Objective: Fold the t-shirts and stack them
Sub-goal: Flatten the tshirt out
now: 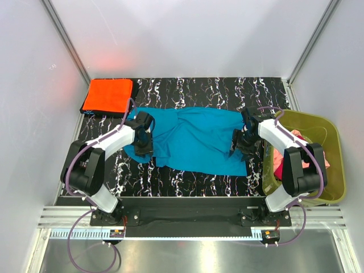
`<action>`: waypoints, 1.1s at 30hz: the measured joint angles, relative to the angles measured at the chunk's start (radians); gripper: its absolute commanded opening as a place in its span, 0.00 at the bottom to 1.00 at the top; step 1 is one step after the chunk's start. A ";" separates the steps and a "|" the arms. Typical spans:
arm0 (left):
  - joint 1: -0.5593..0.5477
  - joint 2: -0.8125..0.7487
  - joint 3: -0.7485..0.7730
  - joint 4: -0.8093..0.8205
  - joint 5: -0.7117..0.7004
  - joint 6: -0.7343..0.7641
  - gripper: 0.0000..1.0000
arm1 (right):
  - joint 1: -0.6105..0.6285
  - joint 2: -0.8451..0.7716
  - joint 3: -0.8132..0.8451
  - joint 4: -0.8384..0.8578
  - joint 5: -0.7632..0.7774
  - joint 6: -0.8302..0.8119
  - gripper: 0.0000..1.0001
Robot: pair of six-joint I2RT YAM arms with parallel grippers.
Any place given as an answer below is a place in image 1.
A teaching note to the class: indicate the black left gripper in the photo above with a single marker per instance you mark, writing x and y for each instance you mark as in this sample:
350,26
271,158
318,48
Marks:
148,149

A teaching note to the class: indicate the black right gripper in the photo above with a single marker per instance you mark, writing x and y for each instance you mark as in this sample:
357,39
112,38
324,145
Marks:
249,152

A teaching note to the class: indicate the blue t shirt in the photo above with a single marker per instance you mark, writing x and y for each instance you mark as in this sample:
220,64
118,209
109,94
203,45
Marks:
196,139

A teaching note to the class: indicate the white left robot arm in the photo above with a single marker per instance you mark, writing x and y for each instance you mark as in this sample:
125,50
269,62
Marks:
84,168

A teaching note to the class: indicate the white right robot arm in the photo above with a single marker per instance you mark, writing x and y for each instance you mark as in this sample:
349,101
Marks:
304,171

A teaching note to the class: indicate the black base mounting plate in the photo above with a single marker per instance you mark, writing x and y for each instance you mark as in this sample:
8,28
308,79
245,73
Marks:
184,231

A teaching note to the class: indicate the olive green plastic bin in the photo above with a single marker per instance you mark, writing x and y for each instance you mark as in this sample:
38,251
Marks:
316,129

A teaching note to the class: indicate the aluminium frame rail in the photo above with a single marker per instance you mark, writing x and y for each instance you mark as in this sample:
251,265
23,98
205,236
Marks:
319,217

